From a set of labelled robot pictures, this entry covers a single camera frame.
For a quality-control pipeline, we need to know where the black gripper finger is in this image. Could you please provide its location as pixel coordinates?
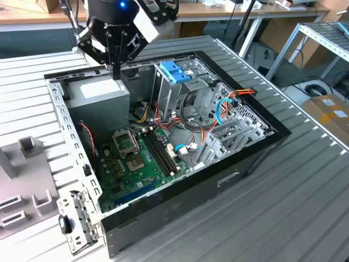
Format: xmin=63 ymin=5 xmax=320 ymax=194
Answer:
xmin=117 ymin=31 xmax=149 ymax=80
xmin=77 ymin=27 xmax=117 ymax=80

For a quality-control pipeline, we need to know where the orange red power wire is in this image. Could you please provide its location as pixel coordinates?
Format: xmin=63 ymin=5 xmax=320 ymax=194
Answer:
xmin=228 ymin=86 xmax=258 ymax=101

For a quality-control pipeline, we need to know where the silver disk bay cage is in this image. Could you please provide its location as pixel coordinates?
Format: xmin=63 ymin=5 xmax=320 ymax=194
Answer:
xmin=195 ymin=81 xmax=275 ymax=172

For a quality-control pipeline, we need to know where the blue plastic drive latch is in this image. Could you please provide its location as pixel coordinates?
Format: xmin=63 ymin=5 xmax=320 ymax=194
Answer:
xmin=159 ymin=61 xmax=193 ymax=85

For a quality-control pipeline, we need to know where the wooden crate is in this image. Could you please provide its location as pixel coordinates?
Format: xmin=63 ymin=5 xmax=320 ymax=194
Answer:
xmin=16 ymin=0 xmax=64 ymax=14

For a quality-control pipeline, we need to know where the silver optical drive cage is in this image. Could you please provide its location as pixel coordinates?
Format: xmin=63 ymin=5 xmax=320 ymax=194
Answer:
xmin=151 ymin=58 xmax=219 ymax=125

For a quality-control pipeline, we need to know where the brown cardboard box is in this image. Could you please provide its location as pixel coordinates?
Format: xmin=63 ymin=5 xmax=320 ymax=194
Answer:
xmin=178 ymin=21 xmax=206 ymax=38

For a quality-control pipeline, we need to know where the grey power supply unit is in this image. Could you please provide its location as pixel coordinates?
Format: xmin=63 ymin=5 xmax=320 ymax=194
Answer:
xmin=64 ymin=73 xmax=131 ymax=140

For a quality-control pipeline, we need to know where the long wooden desk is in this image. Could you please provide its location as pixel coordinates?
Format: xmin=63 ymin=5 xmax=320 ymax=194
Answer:
xmin=0 ymin=0 xmax=332 ymax=59

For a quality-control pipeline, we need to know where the black case fan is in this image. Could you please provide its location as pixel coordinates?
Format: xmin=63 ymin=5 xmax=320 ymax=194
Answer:
xmin=183 ymin=88 xmax=209 ymax=122

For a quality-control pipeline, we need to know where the black RAM slot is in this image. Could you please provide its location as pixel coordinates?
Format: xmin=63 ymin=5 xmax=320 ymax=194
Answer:
xmin=141 ymin=131 xmax=175 ymax=177
xmin=148 ymin=128 xmax=181 ymax=172

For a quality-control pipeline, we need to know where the white board connector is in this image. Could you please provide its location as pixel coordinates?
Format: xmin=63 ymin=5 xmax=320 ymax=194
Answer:
xmin=166 ymin=144 xmax=178 ymax=161

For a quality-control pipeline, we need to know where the black tripod pole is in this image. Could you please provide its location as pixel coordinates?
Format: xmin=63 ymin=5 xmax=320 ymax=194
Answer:
xmin=231 ymin=0 xmax=258 ymax=49

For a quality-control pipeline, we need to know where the CPU socket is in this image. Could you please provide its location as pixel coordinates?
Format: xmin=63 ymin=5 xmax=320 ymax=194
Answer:
xmin=125 ymin=154 xmax=150 ymax=174

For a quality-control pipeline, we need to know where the green motherboard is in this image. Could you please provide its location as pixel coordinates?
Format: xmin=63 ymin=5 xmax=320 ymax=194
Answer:
xmin=97 ymin=127 xmax=191 ymax=213

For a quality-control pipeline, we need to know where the large brown carton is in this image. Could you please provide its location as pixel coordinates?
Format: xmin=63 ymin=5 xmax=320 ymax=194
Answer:
xmin=257 ymin=16 xmax=338 ymax=69

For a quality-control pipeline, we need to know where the grey parts rack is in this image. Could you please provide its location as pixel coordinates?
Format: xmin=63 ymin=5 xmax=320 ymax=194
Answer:
xmin=0 ymin=135 xmax=60 ymax=241

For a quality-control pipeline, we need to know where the blue expansion slot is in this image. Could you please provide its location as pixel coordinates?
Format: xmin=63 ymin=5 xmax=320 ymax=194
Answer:
xmin=113 ymin=181 xmax=159 ymax=207

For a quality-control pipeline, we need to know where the black open PC case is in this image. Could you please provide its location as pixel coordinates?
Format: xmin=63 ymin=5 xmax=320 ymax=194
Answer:
xmin=43 ymin=50 xmax=292 ymax=259

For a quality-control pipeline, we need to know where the metal slat shelf rack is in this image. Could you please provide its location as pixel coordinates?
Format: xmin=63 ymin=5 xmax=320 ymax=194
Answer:
xmin=266 ymin=21 xmax=349 ymax=82

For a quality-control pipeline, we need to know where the cardboard box with labels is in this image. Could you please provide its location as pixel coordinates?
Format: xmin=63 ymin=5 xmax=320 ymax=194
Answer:
xmin=300 ymin=94 xmax=349 ymax=143

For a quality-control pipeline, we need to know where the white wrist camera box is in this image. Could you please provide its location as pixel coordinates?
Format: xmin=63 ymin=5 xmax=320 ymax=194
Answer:
xmin=133 ymin=8 xmax=160 ymax=44

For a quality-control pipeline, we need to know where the black camera cable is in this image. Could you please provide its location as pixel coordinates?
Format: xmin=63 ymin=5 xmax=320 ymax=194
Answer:
xmin=62 ymin=0 xmax=84 ymax=52

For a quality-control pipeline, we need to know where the black camera bracket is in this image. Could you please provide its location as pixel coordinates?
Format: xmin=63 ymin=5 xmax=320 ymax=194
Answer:
xmin=137 ymin=0 xmax=180 ymax=26

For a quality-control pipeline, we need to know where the yellow black wire bundle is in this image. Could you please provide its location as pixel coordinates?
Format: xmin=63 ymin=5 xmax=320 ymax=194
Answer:
xmin=130 ymin=105 xmax=151 ymax=124

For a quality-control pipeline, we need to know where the red orange wire bundle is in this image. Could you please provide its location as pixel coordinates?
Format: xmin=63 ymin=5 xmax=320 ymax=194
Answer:
xmin=153 ymin=100 xmax=209 ymax=144

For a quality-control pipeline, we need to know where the metal socket cover frame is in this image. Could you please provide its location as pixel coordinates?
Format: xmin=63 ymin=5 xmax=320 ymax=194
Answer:
xmin=111 ymin=129 xmax=141 ymax=158

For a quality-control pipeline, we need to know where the red black fan wire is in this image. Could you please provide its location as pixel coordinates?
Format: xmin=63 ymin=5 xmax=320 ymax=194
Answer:
xmin=78 ymin=122 xmax=98 ymax=159

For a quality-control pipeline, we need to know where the long blue data wire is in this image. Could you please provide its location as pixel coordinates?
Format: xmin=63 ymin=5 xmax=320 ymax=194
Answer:
xmin=215 ymin=98 xmax=236 ymax=126

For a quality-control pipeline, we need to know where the blue wire with white plug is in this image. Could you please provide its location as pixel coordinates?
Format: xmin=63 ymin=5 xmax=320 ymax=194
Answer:
xmin=173 ymin=142 xmax=202 ymax=155

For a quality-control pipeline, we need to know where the silver slot retainer bracket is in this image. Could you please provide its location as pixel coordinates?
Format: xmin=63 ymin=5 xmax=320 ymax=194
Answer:
xmin=56 ymin=189 xmax=106 ymax=257

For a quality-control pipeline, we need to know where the black coiled cable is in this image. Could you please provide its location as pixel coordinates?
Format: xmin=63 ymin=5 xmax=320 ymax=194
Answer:
xmin=304 ymin=83 xmax=333 ymax=98

